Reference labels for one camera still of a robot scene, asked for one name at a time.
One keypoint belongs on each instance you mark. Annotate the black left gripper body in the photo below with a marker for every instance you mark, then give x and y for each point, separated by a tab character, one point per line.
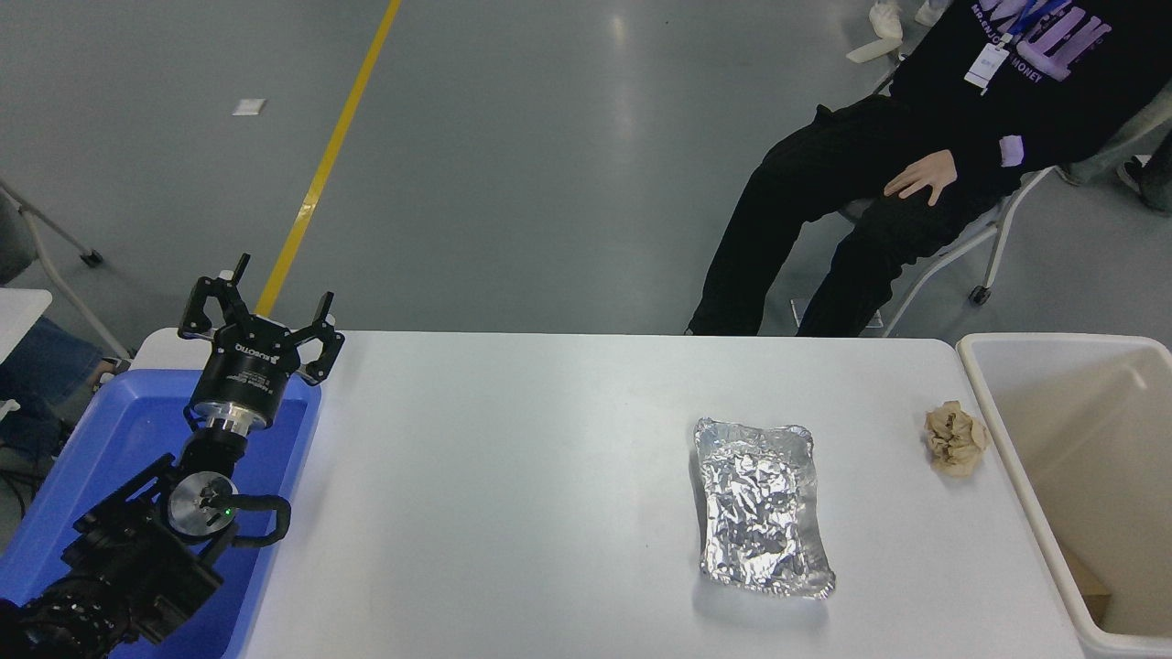
248	366

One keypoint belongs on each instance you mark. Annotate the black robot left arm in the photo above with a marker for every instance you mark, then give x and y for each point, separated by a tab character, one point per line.
137	558

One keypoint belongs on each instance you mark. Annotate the person's hand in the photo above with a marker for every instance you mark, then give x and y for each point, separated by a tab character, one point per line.
929	174

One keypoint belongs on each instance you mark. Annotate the grey metal stand with caster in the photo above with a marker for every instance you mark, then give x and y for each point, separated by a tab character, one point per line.
90	260

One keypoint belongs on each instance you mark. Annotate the blue plastic tray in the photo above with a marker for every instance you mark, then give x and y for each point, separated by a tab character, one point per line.
119	430

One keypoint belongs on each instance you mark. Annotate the person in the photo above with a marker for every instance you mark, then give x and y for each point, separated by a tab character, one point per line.
824	174
46	361
1158	178

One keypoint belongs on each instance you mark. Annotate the white paper scrap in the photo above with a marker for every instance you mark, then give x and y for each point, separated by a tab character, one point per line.
248	106

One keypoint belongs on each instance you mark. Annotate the small white side table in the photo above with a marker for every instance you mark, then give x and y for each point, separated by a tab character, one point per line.
18	316

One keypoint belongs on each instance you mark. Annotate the crumpled silver foil tray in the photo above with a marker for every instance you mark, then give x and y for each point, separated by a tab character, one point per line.
760	503

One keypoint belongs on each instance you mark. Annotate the white chair base leg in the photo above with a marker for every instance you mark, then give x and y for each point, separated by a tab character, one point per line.
870	52

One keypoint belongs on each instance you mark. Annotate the crumpled tan paper ball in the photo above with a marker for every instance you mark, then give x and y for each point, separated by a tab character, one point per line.
955	439

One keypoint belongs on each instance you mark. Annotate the person's white shoe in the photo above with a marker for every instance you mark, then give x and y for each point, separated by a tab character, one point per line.
932	11
885	18

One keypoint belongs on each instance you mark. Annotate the white badge card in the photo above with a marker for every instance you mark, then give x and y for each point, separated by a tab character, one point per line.
986	66

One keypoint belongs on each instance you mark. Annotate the large pale plastic bin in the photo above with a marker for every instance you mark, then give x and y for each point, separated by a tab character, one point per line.
1099	458

